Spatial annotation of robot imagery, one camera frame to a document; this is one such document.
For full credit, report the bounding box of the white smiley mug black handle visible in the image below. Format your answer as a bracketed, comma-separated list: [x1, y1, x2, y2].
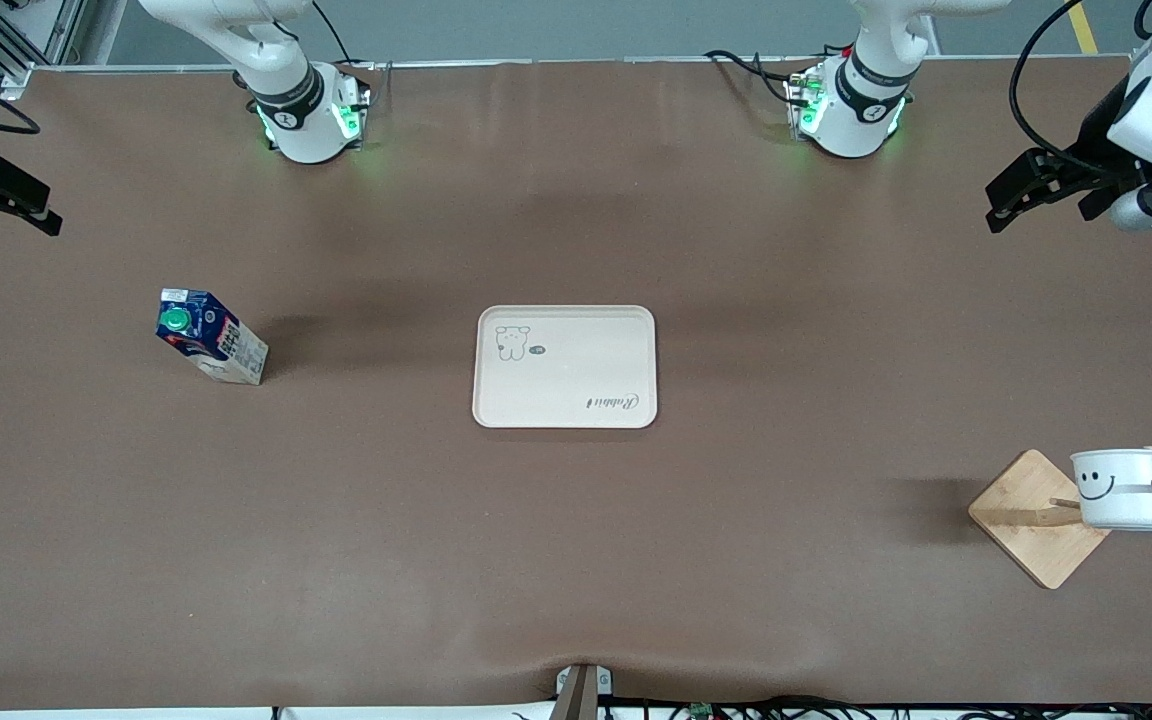
[1070, 447, 1152, 533]

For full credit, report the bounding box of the black right base cable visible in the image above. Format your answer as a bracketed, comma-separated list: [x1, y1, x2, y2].
[311, 0, 382, 73]

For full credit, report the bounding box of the black base cable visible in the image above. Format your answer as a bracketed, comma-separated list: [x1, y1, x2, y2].
[311, 0, 382, 73]
[704, 48, 809, 107]

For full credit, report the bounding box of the blue white milk carton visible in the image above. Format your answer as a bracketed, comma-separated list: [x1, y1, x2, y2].
[156, 288, 269, 386]

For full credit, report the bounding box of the metal table edge bracket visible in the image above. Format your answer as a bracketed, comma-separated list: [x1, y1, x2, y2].
[551, 663, 615, 720]

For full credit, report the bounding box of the cream rectangular tray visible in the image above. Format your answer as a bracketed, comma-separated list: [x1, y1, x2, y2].
[472, 305, 658, 430]

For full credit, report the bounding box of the wooden mug stand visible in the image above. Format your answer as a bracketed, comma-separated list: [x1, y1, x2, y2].
[968, 449, 1152, 590]

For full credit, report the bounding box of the black left base cable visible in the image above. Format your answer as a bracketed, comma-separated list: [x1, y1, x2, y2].
[704, 48, 809, 107]

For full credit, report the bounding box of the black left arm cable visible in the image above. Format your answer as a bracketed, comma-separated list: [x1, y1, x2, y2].
[1008, 0, 1137, 176]

